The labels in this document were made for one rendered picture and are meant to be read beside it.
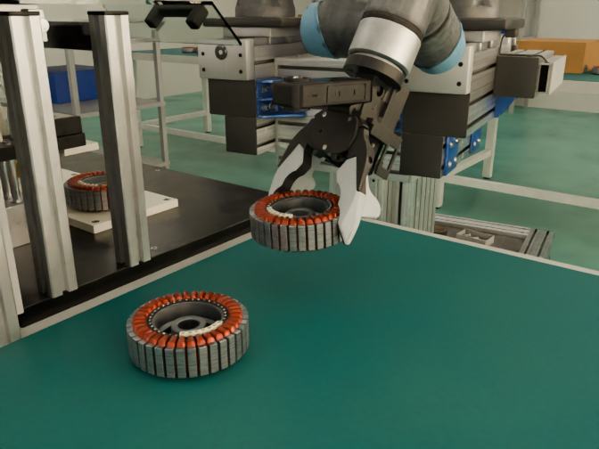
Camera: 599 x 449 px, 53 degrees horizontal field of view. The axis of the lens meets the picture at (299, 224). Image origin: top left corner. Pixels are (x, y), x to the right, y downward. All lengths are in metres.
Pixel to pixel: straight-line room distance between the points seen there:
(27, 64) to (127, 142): 0.14
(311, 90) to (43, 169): 0.28
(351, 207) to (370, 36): 0.19
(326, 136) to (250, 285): 0.19
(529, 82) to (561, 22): 5.91
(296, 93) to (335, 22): 0.26
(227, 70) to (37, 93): 0.83
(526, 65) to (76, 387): 1.16
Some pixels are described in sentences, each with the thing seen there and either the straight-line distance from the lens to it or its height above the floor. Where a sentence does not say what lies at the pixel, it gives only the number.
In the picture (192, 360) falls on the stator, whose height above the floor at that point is 0.77.
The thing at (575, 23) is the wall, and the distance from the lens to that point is 7.30.
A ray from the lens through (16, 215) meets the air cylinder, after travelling 0.83.
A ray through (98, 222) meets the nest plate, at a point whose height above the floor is 0.78.
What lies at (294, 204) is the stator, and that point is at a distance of 0.69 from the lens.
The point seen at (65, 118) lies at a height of 0.92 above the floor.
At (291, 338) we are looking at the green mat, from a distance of 0.60.
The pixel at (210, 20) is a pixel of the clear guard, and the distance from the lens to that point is 0.88.
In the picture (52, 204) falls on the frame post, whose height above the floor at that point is 0.87.
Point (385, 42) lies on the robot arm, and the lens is 0.68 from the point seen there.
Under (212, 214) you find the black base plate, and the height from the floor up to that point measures 0.77.
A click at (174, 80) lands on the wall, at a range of 8.13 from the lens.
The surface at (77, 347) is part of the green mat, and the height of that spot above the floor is 0.75.
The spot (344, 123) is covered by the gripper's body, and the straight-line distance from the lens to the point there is 0.66.
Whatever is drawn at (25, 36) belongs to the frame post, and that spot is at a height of 1.03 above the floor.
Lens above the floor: 1.05
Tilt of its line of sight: 20 degrees down
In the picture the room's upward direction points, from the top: straight up
